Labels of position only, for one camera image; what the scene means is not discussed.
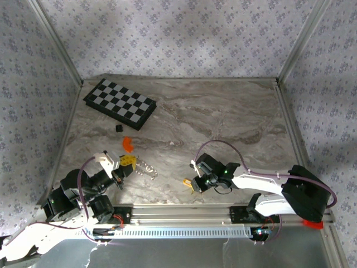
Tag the black and white chessboard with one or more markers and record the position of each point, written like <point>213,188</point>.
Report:
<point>120,102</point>

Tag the aluminium frame post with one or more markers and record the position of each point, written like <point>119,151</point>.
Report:
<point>301,42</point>
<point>56,42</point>

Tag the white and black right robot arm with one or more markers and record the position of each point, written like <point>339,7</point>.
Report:
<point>259,181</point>

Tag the orange curved plastic piece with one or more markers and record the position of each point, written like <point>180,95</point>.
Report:
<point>127,143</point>

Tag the small black plastic block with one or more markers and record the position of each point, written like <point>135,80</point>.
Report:
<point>119,128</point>

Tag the small circuit board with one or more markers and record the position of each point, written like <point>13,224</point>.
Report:
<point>262,232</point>
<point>107,231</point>

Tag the aluminium table edge rail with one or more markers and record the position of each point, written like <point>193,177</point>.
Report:
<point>287,111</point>
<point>67,125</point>

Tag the grey metal sheet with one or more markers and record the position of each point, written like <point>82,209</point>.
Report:
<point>167,254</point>

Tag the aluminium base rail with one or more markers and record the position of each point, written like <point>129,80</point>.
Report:
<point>181,213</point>

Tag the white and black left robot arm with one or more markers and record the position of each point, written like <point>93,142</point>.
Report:
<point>33,237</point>

